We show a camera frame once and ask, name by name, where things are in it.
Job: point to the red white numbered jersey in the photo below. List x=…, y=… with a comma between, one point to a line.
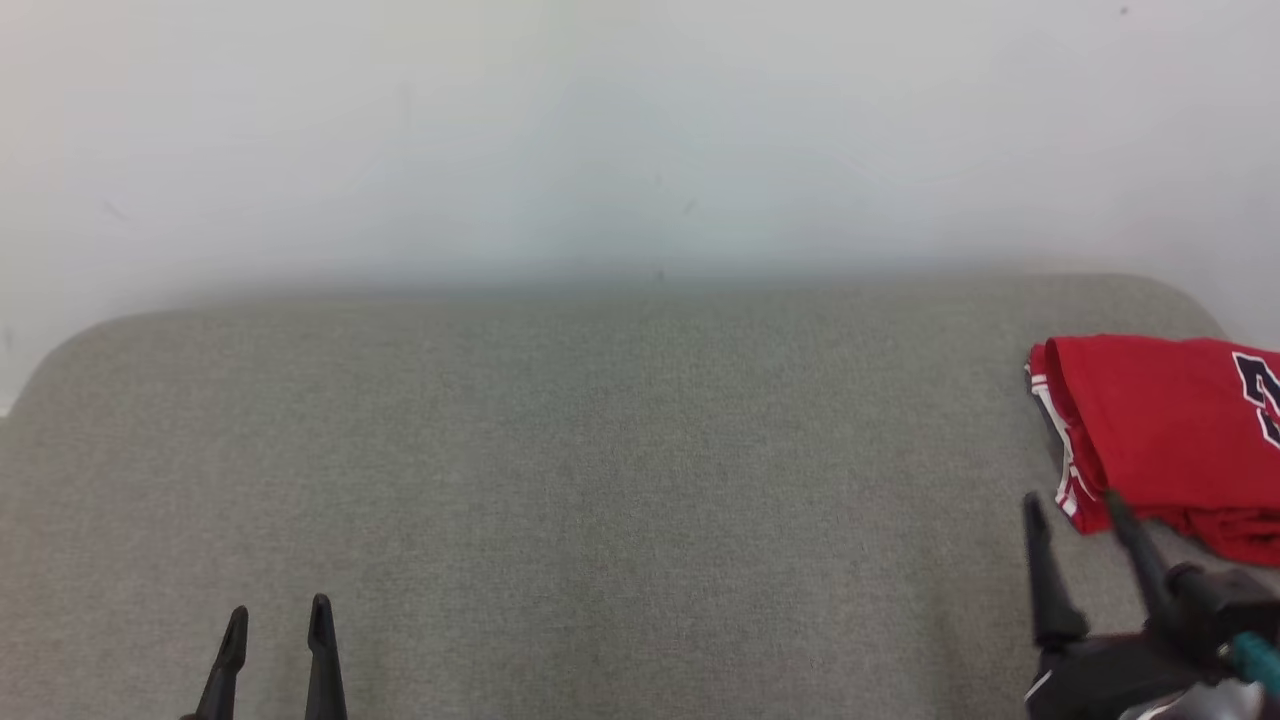
x=1160, y=430

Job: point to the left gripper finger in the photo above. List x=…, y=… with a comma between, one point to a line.
x=228, y=660
x=324, y=660

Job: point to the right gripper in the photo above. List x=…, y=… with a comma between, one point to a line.
x=1100, y=680

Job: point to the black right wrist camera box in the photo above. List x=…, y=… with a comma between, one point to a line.
x=1220, y=605

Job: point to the red shorts with white trim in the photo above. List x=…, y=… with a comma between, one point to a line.
x=1240, y=542

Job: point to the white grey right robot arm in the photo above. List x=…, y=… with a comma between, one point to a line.
x=1210, y=706

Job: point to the teal right camera connector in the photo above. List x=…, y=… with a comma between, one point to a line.
x=1258, y=660

